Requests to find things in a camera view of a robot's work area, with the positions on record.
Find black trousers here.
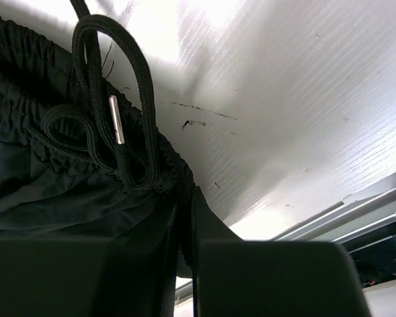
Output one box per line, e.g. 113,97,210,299
0,0,248,281

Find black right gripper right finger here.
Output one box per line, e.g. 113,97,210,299
197,240,370,316

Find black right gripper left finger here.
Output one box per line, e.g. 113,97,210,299
0,238,172,316

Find aluminium table edge rail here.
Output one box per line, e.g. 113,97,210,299
174,178,396,301

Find black base wires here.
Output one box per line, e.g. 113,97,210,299
359,244,396,288

